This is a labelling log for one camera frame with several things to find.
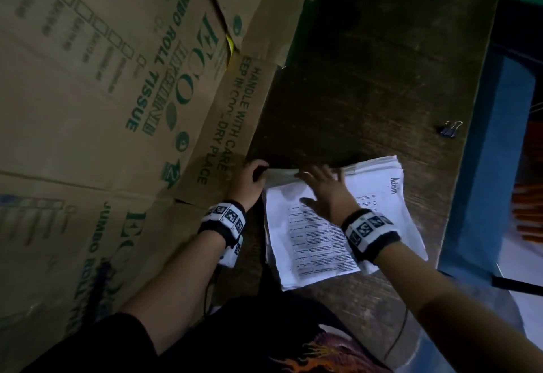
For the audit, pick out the person's left fingers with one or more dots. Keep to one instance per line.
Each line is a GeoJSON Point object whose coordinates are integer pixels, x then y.
{"type": "Point", "coordinates": [258, 166]}

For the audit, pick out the person's left hand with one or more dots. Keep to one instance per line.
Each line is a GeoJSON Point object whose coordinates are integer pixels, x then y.
{"type": "Point", "coordinates": [242, 186]}

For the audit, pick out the black shirt with dragon print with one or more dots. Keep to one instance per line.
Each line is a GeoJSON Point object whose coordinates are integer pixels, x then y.
{"type": "Point", "coordinates": [254, 339]}

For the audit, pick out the person's left forearm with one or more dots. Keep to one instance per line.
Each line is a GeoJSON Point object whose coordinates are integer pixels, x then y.
{"type": "Point", "coordinates": [178, 283]}

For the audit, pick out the black marker wristband tracker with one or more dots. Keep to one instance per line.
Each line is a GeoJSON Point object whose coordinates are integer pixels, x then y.
{"type": "Point", "coordinates": [369, 233]}
{"type": "Point", "coordinates": [225, 218]}

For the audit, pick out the stack of printed white papers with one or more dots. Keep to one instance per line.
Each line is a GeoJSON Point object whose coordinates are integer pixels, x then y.
{"type": "Point", "coordinates": [314, 249]}

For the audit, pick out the large flattened printed cardboard box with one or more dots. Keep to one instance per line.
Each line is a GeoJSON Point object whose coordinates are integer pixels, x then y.
{"type": "Point", "coordinates": [93, 101]}

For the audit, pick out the person's right hand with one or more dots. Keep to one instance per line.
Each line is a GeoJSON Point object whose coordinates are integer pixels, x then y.
{"type": "Point", "coordinates": [333, 199]}

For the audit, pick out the black binder clip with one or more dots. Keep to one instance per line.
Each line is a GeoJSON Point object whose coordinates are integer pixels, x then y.
{"type": "Point", "coordinates": [449, 130]}

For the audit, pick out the person's right thumb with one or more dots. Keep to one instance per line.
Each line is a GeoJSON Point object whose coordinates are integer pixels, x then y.
{"type": "Point", "coordinates": [310, 204]}

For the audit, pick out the orange striped object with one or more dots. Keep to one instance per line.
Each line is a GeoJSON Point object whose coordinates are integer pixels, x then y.
{"type": "Point", "coordinates": [530, 211]}

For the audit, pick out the person's right forearm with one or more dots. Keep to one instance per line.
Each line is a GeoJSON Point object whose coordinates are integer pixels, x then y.
{"type": "Point", "coordinates": [458, 313]}

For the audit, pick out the blue bench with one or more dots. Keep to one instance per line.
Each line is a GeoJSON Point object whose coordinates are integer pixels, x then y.
{"type": "Point", "coordinates": [488, 165]}

